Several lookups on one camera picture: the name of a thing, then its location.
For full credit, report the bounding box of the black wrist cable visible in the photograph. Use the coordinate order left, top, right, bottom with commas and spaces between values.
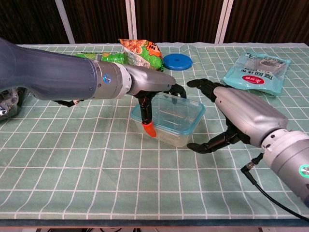
240, 153, 309, 222
52, 98, 84, 108

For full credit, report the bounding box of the teal transparent container lid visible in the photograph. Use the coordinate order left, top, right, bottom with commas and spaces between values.
130, 93, 206, 135

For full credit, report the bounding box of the blue round disc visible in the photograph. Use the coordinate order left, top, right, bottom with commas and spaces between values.
163, 53, 193, 71

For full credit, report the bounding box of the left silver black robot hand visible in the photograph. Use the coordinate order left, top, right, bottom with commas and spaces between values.
125, 64, 188, 138

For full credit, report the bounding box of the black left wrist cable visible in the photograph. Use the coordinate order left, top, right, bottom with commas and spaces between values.
52, 98, 84, 108

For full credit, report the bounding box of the black wrapped package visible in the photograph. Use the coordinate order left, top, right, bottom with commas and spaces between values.
0, 87, 27, 121

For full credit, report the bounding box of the green snack packet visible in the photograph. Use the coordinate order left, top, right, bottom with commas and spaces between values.
73, 52, 126, 65

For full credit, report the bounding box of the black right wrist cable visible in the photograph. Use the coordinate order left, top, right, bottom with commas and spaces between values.
240, 153, 309, 222

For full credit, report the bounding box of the orange green snack bag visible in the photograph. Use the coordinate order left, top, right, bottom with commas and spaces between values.
117, 38, 165, 72

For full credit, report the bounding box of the light blue cloth package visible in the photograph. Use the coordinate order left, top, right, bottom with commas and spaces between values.
221, 52, 292, 96

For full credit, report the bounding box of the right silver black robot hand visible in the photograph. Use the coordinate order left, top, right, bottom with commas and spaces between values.
187, 78, 289, 154

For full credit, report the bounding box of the clear plastic food container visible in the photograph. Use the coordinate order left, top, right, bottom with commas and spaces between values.
141, 116, 197, 148

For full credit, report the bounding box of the white frame post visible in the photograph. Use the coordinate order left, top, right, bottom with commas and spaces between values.
125, 0, 138, 41
214, 0, 235, 44
55, 0, 75, 44

